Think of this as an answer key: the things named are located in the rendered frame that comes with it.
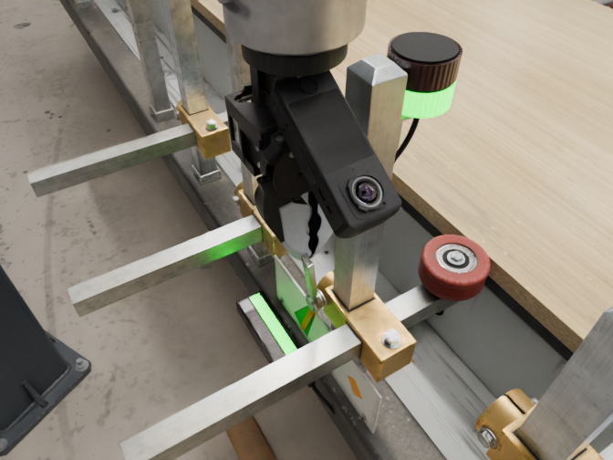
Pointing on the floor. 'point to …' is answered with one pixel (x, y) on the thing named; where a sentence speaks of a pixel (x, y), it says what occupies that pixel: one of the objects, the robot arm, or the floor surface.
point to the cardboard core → (250, 441)
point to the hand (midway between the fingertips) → (310, 254)
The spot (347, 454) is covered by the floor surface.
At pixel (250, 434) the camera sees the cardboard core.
